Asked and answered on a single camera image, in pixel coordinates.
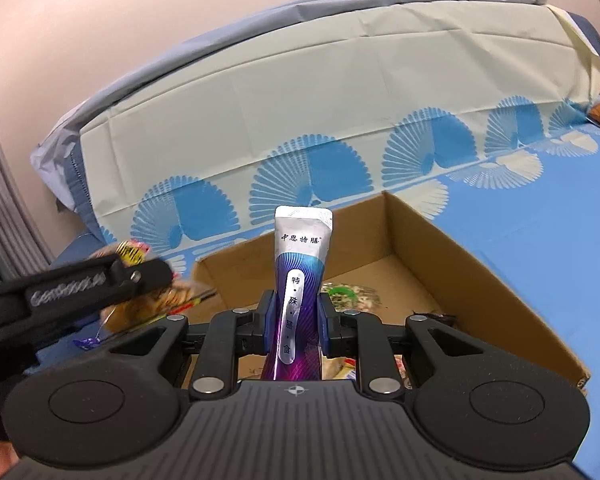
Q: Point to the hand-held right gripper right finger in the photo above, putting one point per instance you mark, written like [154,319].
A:
[327,322]

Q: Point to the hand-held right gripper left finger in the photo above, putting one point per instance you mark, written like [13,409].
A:
[266,322]

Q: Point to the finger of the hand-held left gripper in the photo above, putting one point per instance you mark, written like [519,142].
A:
[80,285]

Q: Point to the round cracker green label packet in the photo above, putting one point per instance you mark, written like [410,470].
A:
[352,295]

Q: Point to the clear cracker bag yellow label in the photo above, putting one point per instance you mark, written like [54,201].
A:
[145,305]

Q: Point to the purple and silver sachet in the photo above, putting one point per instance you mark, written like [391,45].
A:
[300,260]

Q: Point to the cardboard box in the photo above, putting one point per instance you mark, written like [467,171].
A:
[430,260]

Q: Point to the purple candy packet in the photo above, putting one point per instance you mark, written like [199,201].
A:
[86,343]

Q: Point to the grey curtain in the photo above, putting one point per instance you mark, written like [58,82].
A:
[5,185]

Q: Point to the light blue bed sheet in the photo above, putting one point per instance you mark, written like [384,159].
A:
[280,25]

